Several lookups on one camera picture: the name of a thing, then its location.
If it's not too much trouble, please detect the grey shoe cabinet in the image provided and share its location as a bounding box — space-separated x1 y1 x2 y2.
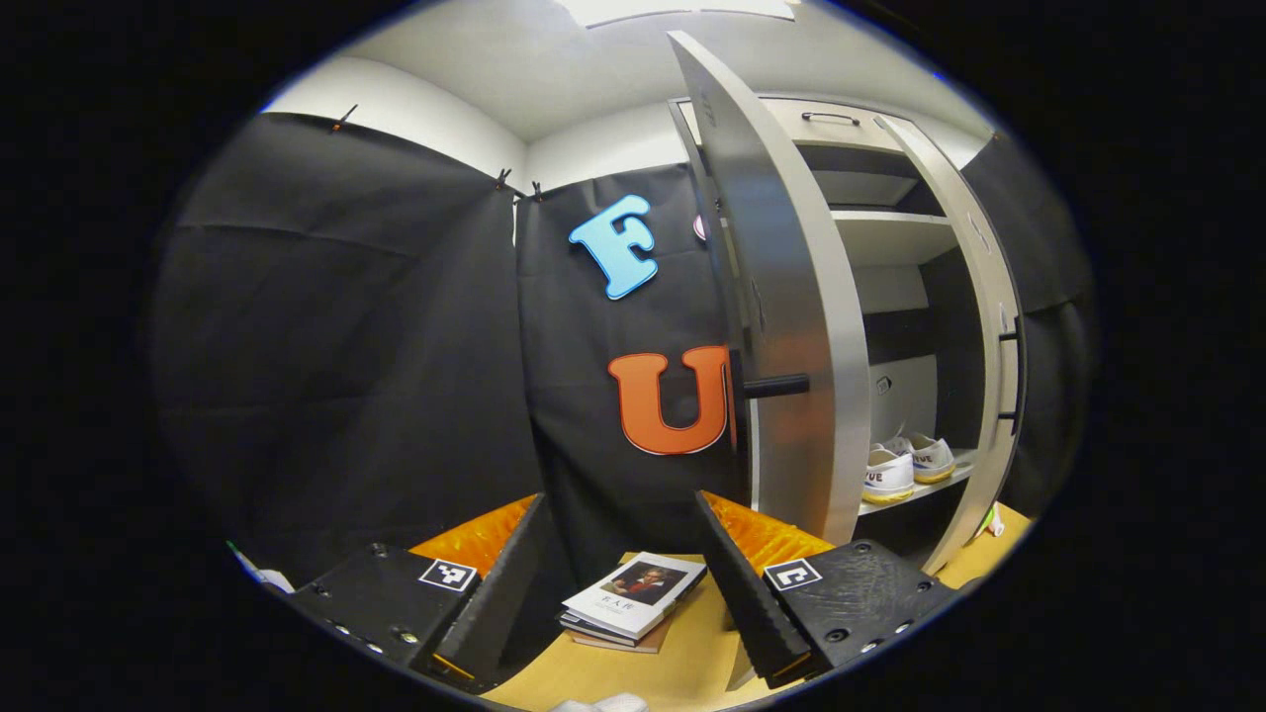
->
671 96 1025 555

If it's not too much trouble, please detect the black backdrop cloth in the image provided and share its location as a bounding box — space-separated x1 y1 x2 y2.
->
153 112 1097 594

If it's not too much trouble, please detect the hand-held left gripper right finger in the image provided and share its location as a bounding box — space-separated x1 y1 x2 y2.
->
692 489 960 688

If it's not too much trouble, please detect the beige cabinet drawer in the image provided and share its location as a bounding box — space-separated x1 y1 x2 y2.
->
762 99 891 154

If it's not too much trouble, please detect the white shoe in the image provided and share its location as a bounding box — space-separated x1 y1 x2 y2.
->
862 443 916 505
885 432 956 484

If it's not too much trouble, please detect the light grey cabinet door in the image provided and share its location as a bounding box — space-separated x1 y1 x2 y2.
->
668 30 873 548
875 114 1028 575

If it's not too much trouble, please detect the large ceiling light panel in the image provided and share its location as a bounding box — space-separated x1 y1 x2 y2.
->
554 0 800 29

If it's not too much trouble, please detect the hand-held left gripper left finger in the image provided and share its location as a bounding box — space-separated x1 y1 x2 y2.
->
287 491 548 683

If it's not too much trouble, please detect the brown book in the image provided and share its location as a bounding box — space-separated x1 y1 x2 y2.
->
569 603 678 655

